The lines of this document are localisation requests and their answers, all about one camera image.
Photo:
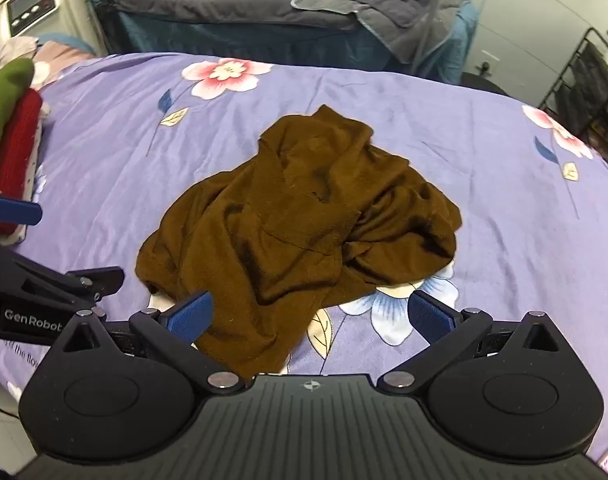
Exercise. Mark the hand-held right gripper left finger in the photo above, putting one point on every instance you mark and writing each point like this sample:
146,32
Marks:
191,316

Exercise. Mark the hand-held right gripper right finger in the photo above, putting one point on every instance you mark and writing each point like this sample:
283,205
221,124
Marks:
428,317

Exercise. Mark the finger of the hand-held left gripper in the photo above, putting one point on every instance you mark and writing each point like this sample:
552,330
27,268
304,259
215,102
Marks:
14,211
91,280

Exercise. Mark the brown knit sweater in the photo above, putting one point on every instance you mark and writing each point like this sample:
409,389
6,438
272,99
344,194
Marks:
284,220

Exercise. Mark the light folded clothes pile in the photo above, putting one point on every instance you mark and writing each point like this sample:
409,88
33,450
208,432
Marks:
59,55

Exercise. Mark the red folded garment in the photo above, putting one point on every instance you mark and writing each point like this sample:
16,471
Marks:
16,145

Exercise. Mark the green folded garment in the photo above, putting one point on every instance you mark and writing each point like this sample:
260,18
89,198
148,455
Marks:
4,105

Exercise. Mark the purple floral bed sheet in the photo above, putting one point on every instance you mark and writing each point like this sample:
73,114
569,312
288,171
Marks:
109,160

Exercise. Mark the white appliance with display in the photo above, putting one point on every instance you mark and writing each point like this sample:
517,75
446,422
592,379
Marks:
31,2

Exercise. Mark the black rounded object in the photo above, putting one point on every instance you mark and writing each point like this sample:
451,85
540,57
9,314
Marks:
483,82

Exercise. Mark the black metal rack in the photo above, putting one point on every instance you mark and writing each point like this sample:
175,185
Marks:
591,75

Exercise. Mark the grey blanket with light edging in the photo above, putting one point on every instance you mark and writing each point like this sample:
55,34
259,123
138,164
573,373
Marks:
398,5

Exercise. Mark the white wall socket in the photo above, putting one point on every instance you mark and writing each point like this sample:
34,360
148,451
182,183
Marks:
489,57

